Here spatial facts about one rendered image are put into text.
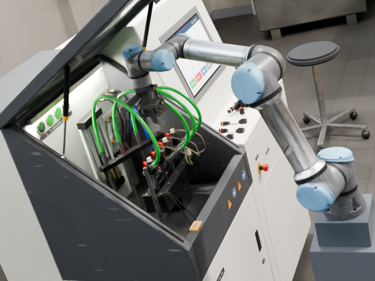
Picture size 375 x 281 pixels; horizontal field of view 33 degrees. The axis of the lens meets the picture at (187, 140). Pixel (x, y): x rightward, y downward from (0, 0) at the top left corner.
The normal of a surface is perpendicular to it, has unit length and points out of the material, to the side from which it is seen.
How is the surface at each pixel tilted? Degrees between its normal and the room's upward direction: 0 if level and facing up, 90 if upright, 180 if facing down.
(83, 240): 90
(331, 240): 90
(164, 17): 76
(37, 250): 90
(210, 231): 90
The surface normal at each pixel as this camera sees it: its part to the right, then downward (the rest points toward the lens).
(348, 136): -0.25, -0.88
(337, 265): -0.33, 0.47
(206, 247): 0.90, -0.05
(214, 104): 0.82, -0.26
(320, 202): -0.48, 0.58
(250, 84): -0.62, 0.36
